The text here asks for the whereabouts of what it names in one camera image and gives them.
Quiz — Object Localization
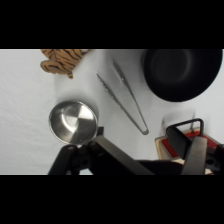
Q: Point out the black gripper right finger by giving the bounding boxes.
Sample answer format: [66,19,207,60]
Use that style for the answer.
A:
[165,125,224,175]

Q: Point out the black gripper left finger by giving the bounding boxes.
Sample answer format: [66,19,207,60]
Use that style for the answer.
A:
[48,134,154,175]

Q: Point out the orange striped tiger toy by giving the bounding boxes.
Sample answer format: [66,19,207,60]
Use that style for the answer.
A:
[40,49,91,80]

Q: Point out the metal kitchen tongs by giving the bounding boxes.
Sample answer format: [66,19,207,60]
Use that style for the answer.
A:
[96,59,150,136]

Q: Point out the black bowl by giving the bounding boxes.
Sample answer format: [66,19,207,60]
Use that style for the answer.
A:
[141,49,224,103]

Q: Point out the small steel saucepan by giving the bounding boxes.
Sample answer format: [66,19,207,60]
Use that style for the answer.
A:
[48,100,100,146]

